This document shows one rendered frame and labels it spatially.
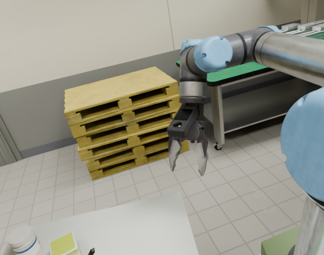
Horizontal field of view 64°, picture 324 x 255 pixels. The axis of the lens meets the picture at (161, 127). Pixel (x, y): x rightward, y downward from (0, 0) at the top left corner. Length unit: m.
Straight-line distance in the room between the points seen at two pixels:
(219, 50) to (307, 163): 0.35
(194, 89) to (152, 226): 0.47
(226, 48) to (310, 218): 0.37
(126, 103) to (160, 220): 1.71
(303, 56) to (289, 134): 0.23
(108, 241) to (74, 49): 2.68
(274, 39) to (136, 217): 0.69
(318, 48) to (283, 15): 3.78
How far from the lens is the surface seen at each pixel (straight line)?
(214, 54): 0.59
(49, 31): 3.31
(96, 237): 0.94
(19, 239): 0.94
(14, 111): 3.58
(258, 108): 3.19
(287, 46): 0.57
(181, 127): 0.62
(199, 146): 0.70
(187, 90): 0.69
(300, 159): 0.32
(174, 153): 0.73
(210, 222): 2.16
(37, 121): 3.59
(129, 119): 2.53
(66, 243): 0.88
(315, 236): 0.42
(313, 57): 0.52
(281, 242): 0.82
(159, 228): 0.89
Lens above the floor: 1.64
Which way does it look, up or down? 28 degrees down
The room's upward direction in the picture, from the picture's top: 11 degrees counter-clockwise
